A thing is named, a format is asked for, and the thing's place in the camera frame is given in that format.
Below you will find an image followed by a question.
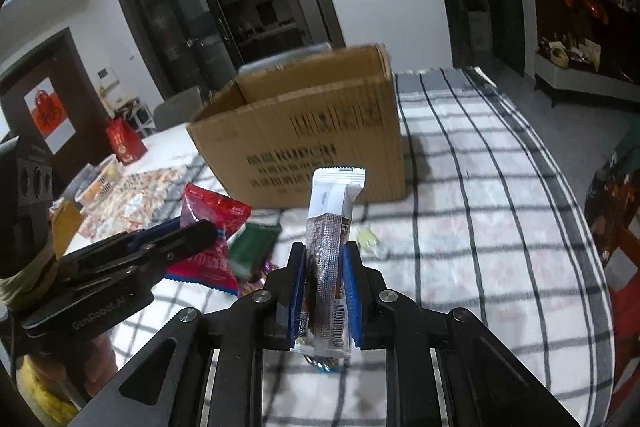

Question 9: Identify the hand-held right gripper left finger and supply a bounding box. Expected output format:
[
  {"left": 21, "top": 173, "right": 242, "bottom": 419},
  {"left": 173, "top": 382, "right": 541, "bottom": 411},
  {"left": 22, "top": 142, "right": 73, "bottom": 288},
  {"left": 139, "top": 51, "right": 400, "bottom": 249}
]
[{"left": 67, "top": 242, "right": 307, "bottom": 427}]

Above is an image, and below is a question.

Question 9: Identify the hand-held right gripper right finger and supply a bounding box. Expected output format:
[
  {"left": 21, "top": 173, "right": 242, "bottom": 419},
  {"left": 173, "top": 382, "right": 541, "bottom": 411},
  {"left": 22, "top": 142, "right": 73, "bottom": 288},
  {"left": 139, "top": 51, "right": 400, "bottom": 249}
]
[{"left": 341, "top": 241, "right": 583, "bottom": 427}]

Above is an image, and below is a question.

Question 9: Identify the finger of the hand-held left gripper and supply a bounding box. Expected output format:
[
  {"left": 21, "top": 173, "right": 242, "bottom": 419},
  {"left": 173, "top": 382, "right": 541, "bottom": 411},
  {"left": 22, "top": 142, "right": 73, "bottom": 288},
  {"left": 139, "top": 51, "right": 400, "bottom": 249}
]
[
  {"left": 57, "top": 219, "right": 221, "bottom": 295},
  {"left": 60, "top": 217, "right": 183, "bottom": 268}
]

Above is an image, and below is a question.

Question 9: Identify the red snack packet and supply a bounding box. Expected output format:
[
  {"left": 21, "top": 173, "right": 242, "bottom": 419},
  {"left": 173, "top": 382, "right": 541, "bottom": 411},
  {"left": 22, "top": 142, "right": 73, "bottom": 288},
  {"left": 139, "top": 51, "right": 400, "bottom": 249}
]
[{"left": 166, "top": 182, "right": 253, "bottom": 297}]

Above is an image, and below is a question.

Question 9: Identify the white brown snack bar packet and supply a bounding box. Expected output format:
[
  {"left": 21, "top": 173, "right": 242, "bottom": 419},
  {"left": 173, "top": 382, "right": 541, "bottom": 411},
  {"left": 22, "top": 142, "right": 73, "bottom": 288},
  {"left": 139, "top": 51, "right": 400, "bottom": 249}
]
[{"left": 291, "top": 166, "right": 367, "bottom": 360}]

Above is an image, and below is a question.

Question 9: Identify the pale green candy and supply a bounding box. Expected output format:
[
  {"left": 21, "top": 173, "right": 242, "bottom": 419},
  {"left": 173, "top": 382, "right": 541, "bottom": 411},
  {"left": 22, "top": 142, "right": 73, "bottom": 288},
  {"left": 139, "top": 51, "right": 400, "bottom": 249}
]
[{"left": 354, "top": 227, "right": 388, "bottom": 258}]

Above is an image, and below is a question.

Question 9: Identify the blue gold candy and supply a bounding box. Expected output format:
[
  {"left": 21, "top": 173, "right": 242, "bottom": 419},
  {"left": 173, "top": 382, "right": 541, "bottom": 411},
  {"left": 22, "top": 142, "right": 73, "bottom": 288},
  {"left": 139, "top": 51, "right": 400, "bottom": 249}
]
[{"left": 304, "top": 353, "right": 347, "bottom": 374}]

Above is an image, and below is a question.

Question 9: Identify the brown cardboard box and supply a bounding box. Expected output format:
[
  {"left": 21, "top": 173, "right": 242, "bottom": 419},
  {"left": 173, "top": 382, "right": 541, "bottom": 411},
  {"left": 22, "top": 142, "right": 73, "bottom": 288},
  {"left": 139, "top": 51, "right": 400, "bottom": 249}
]
[{"left": 186, "top": 44, "right": 407, "bottom": 210}]

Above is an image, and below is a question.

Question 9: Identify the person's left hand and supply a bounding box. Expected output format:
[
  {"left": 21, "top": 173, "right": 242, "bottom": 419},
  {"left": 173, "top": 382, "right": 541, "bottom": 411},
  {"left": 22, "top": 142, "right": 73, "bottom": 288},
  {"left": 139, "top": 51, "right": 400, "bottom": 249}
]
[{"left": 82, "top": 334, "right": 118, "bottom": 400}]

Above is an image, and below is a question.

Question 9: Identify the purple candy wrapper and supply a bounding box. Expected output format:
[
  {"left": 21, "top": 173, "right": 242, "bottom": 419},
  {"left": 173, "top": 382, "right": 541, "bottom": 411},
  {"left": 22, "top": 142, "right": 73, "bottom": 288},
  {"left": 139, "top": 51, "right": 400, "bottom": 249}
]
[{"left": 237, "top": 259, "right": 288, "bottom": 298}]

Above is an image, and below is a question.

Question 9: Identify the floral cloth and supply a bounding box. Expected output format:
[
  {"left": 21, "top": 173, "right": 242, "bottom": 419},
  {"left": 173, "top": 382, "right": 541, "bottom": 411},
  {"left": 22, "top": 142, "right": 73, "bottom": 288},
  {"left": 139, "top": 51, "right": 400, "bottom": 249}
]
[{"left": 75, "top": 167, "right": 201, "bottom": 240}]

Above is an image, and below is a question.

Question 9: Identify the green snack packet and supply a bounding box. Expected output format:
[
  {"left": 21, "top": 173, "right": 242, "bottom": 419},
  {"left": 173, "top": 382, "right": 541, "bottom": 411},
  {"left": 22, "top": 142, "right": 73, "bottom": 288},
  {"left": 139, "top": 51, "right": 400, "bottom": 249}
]
[{"left": 229, "top": 222, "right": 281, "bottom": 280}]

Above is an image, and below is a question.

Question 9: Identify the clear plastic snack container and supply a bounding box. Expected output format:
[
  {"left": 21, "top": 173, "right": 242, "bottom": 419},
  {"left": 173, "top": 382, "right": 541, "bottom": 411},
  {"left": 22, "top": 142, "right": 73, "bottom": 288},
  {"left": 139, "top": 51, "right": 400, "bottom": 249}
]
[{"left": 75, "top": 157, "right": 121, "bottom": 208}]

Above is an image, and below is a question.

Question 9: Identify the brown paper bag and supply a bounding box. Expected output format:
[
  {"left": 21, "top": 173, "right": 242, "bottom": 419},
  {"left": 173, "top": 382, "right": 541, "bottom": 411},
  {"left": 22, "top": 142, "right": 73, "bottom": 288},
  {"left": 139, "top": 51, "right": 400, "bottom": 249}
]
[{"left": 50, "top": 202, "right": 86, "bottom": 258}]

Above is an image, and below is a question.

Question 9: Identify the red gift bag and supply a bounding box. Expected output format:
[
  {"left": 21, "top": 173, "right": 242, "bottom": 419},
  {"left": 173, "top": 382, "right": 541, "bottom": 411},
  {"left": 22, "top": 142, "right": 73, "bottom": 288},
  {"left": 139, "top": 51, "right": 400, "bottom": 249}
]
[{"left": 105, "top": 117, "right": 149, "bottom": 166}]

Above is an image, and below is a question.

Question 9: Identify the grey chair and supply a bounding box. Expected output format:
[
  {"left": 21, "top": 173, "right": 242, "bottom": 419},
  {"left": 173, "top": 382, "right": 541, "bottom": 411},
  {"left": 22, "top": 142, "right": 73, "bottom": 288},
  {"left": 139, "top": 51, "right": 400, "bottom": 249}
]
[{"left": 152, "top": 87, "right": 203, "bottom": 132}]

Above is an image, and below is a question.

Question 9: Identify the plaid blanket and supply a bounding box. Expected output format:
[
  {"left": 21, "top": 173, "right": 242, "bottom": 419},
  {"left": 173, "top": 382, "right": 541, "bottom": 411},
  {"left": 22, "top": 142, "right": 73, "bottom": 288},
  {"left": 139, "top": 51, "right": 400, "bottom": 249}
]
[{"left": 107, "top": 66, "right": 616, "bottom": 427}]

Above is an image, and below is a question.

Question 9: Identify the red white door poster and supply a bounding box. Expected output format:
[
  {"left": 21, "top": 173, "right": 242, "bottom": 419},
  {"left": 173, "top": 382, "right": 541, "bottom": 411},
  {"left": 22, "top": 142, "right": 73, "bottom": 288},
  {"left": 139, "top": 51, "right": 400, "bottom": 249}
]
[{"left": 25, "top": 77, "right": 71, "bottom": 152}]

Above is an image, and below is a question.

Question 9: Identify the dark wooden door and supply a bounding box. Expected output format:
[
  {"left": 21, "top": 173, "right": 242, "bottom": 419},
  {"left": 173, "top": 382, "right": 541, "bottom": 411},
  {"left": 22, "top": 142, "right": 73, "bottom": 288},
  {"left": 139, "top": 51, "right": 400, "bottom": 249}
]
[{"left": 0, "top": 27, "right": 111, "bottom": 158}]

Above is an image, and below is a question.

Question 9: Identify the glass sliding door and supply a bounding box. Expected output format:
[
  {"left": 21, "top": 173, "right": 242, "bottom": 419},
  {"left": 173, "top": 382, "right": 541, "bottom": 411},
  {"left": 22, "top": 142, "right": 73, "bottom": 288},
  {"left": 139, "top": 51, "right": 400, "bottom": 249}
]
[{"left": 110, "top": 0, "right": 346, "bottom": 102}]

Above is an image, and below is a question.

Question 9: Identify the red chair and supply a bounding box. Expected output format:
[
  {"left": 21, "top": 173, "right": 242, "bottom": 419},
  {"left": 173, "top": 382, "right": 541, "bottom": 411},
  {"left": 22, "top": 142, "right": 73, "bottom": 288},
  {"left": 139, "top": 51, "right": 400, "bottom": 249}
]
[{"left": 585, "top": 167, "right": 640, "bottom": 408}]

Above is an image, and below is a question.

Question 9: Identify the white low cabinet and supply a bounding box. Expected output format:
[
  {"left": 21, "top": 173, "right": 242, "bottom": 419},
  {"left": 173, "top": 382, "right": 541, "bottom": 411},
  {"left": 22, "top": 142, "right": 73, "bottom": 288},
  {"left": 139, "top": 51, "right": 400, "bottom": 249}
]
[{"left": 534, "top": 49, "right": 640, "bottom": 108}]

